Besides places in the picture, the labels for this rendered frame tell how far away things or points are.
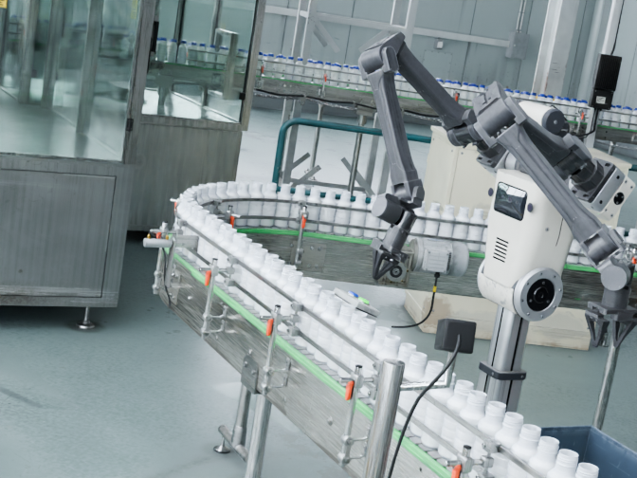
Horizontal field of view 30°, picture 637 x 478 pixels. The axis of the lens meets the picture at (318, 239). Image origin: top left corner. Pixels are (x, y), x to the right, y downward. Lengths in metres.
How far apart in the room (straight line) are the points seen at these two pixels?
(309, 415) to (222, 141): 5.44
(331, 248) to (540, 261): 1.44
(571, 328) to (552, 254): 4.14
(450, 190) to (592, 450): 4.06
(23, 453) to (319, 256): 1.38
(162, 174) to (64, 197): 2.25
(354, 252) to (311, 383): 1.67
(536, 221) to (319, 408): 0.81
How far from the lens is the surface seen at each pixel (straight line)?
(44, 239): 6.08
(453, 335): 1.71
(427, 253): 4.51
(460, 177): 7.03
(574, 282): 4.89
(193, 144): 8.25
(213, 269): 3.46
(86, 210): 6.09
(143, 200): 8.22
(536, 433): 2.34
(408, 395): 2.67
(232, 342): 3.46
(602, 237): 2.78
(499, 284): 3.39
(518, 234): 3.32
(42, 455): 4.80
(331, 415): 2.92
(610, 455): 3.08
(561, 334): 7.48
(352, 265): 4.63
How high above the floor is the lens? 1.92
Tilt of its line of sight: 12 degrees down
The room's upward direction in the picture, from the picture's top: 9 degrees clockwise
